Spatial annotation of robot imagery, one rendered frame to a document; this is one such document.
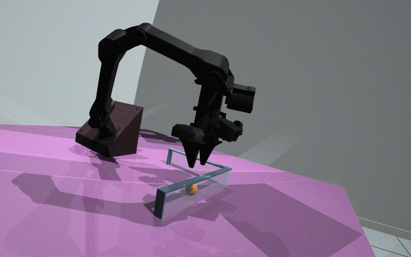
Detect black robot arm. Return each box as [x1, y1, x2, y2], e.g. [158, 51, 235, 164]
[88, 23, 256, 142]

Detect clear l-shaped low wall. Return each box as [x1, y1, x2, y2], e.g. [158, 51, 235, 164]
[162, 150, 232, 219]

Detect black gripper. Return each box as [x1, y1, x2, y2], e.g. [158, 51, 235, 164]
[171, 103, 225, 168]

